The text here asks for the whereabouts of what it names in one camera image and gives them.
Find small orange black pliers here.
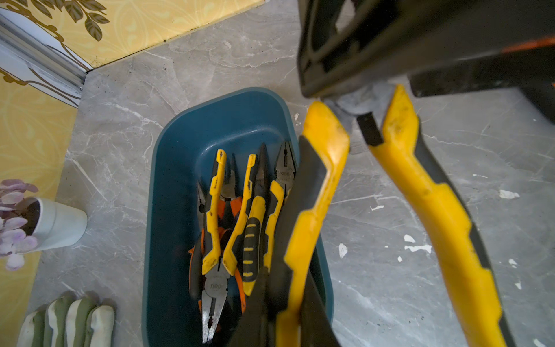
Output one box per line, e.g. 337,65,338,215
188,150,242,308

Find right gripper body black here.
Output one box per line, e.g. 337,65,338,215
297,1,554,119

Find yellow black striped pliers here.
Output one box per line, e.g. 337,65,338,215
241,141,296,296

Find yellow wide handle pliers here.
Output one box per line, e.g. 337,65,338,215
201,149,257,344

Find teal plastic storage box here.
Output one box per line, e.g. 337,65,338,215
142,87,335,347

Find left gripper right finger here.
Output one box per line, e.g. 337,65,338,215
301,273,341,347

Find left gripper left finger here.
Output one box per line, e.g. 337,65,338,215
227,268,269,347

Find white green work glove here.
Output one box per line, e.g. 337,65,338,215
17,296,115,346

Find pink flower pot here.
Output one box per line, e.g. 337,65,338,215
1,179,88,271

